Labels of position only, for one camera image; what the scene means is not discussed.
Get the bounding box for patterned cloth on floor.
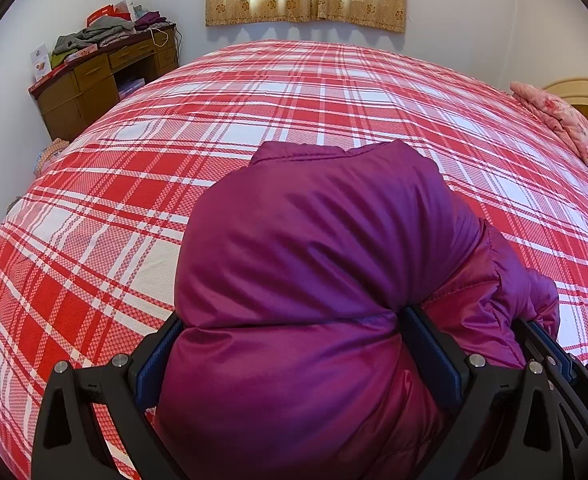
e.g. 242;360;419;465
33;137;70;176

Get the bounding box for white paper bag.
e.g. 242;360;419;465
114;0;138;24

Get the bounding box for pink floral pillow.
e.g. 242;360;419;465
510;81;588;176

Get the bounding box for bed with red plaid sheet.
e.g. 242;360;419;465
0;40;588;480

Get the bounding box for red cardboard box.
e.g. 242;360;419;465
85;5;118;27

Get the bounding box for long flat red box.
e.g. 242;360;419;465
28;66;68;97

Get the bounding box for white picture box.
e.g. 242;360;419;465
30;45;53;84

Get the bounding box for purple folded clothes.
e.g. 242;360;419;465
134;9;168;30

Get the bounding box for flat pink box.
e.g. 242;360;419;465
64;45;98;64

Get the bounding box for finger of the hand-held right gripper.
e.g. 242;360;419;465
515;316;588;462

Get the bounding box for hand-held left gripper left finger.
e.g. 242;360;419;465
31;310;185;480

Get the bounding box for blue package under desk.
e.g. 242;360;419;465
118;77;148;101

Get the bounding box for grey and green clothes pile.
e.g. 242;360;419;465
51;16;137;57

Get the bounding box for light wooden headboard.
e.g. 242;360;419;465
544;77;588;186

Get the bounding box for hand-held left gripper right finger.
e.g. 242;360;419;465
399;306;562;480

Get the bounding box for magenta puffer jacket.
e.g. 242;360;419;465
153;140;561;480

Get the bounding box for brown wooden desk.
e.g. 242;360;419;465
29;22;181;143

